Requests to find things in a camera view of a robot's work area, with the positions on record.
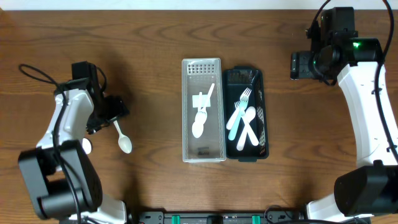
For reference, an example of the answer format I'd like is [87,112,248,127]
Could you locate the dark green plastic basket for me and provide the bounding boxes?
[222,66,269,162]

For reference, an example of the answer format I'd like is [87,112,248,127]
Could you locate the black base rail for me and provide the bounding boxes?
[133,210,371,224]

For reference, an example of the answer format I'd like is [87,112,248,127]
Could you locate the white plastic spoon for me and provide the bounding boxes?
[236,106,257,152]
[81,138,93,154]
[192,92,204,138]
[195,83,215,124]
[113,120,132,154]

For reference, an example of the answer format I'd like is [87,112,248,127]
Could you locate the white plastic fork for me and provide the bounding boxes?
[226,101,239,130]
[228,88,252,141]
[239,108,260,147]

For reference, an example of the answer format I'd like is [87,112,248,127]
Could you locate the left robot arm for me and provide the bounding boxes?
[18,61,134,223]

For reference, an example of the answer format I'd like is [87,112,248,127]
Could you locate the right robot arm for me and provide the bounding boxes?
[290,7,397,223]

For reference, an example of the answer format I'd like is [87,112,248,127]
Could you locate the clear plastic basket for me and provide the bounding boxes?
[182,58,226,163]

